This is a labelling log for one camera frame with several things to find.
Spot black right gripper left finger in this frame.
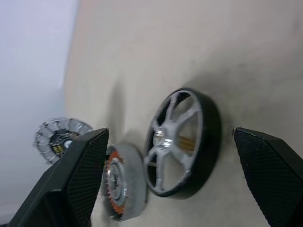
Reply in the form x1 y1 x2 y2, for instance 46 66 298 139
8 128 110 227

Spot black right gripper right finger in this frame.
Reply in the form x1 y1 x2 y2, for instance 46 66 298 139
233 127 303 227

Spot grey round motor lid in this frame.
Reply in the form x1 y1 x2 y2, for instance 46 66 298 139
33 116 94 166

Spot grey motor housing copper windings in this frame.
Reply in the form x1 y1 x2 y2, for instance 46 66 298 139
100 142 148 222

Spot black spoked rotor ring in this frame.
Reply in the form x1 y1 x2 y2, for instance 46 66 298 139
143 87 223 198

